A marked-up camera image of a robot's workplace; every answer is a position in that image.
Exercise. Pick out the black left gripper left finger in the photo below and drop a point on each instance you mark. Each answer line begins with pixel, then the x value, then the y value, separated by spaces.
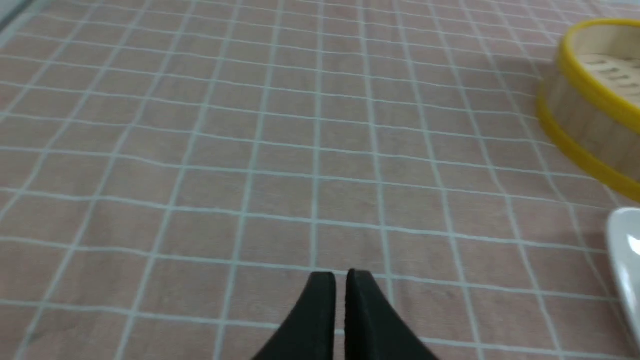
pixel 308 331

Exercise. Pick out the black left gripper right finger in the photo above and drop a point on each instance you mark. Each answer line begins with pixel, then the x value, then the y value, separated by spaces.
pixel 373 329

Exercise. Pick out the white square plate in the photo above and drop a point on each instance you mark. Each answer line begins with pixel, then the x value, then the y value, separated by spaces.
pixel 622 237

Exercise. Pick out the pink checkered tablecloth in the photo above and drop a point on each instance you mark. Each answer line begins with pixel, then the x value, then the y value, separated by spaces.
pixel 173 170

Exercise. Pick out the yellow-rimmed bamboo steamer basket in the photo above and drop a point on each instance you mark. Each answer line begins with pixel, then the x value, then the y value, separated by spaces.
pixel 588 103

